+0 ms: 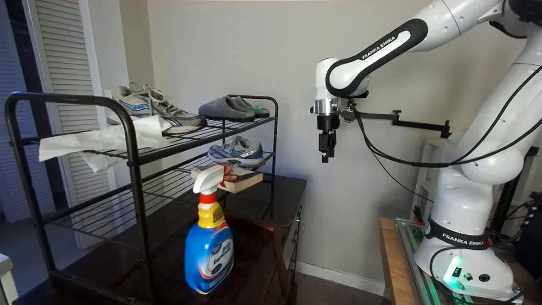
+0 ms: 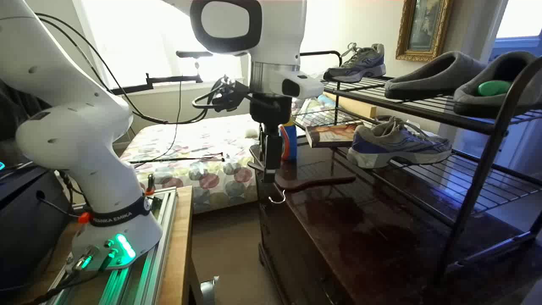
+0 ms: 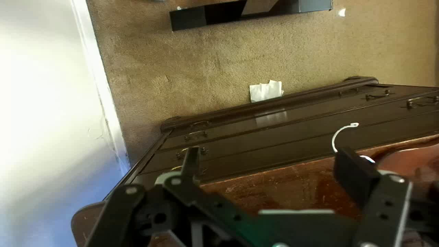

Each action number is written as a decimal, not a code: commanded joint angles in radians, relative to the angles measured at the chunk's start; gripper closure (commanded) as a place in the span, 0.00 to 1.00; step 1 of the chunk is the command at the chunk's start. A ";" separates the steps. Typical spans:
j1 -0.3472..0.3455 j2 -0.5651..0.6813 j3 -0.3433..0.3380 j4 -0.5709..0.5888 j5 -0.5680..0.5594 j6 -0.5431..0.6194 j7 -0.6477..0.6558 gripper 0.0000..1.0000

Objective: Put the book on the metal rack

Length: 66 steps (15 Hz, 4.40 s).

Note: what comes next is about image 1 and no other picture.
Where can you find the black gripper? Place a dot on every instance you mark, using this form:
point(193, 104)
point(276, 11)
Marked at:
point(327, 128)

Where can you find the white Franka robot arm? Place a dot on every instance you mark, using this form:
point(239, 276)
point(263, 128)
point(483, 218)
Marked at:
point(474, 187)

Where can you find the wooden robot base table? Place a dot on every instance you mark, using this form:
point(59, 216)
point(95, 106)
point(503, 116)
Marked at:
point(395, 265)

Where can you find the dark wooden dresser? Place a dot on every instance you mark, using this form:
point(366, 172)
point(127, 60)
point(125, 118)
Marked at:
point(281, 196)

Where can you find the blue grey sneaker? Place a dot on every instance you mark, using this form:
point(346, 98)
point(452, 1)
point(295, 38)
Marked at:
point(237, 152)

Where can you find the blue spray cleaner bottle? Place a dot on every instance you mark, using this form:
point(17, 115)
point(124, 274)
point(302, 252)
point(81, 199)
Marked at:
point(208, 255)

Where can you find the grey white sneaker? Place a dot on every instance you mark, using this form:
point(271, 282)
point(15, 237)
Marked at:
point(175, 116)
point(132, 104)

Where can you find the black controller box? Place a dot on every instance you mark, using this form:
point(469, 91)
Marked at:
point(530, 238)

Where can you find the white paper towel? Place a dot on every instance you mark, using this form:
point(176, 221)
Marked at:
point(102, 142)

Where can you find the white louvered closet door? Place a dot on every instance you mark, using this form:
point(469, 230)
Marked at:
point(64, 57)

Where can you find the white furniture corner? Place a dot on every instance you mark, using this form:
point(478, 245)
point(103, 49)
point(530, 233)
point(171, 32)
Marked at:
point(5, 281)

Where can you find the black camera mount rod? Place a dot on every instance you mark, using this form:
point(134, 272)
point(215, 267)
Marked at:
point(403, 120)

